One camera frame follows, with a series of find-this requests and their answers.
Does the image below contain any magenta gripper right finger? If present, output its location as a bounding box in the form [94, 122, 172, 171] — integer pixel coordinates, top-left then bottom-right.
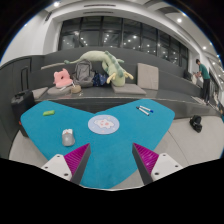
[132, 143, 182, 185]

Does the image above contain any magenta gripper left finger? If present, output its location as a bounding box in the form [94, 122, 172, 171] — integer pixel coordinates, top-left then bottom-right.
[42, 144, 91, 185]

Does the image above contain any grey computer mouse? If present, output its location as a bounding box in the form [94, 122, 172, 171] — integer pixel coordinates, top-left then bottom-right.
[62, 129, 75, 146]

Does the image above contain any teal table mat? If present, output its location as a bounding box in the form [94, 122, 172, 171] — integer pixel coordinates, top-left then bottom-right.
[21, 99, 175, 189]

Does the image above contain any round light blue mousepad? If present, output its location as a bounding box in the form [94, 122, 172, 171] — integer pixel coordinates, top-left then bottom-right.
[88, 115, 120, 135]

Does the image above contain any black capped marker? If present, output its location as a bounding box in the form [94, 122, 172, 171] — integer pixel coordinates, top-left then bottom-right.
[136, 107, 149, 116]

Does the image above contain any green eraser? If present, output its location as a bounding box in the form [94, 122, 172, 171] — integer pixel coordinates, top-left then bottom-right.
[43, 110, 55, 116]

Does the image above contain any blue capped marker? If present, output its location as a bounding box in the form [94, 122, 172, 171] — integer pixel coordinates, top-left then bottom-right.
[140, 105, 154, 113]

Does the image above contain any black bag on floor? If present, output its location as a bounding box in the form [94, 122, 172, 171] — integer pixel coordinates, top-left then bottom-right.
[189, 115, 202, 133]

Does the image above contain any grey left seat cushion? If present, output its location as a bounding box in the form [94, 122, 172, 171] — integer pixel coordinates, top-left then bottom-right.
[47, 87, 71, 96]

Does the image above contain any tan small pouch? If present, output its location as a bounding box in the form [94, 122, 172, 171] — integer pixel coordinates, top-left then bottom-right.
[71, 85, 81, 94]

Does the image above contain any grey flat seat cushion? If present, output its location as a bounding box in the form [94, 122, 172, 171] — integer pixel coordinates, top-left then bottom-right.
[112, 84, 146, 95]

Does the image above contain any black suitcase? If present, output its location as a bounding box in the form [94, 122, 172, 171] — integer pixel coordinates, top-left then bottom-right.
[11, 90, 35, 120]

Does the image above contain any pink plush cushion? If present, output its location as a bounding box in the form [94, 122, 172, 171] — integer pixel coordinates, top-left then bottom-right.
[54, 68, 73, 88]

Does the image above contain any beige upright cushion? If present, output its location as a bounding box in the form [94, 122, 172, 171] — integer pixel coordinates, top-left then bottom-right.
[137, 63, 159, 90]

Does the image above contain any dark blue patterned bag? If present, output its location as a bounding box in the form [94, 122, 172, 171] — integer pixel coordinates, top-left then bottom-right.
[93, 73, 108, 87]

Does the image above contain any grey backpack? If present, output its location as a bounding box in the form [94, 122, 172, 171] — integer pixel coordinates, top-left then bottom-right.
[72, 60, 95, 88]

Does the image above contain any green dragon plush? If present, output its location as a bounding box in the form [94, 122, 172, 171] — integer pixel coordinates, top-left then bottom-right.
[64, 50, 134, 87]

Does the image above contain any person in green shirt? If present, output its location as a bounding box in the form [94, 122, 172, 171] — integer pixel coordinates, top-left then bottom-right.
[196, 59, 210, 104]

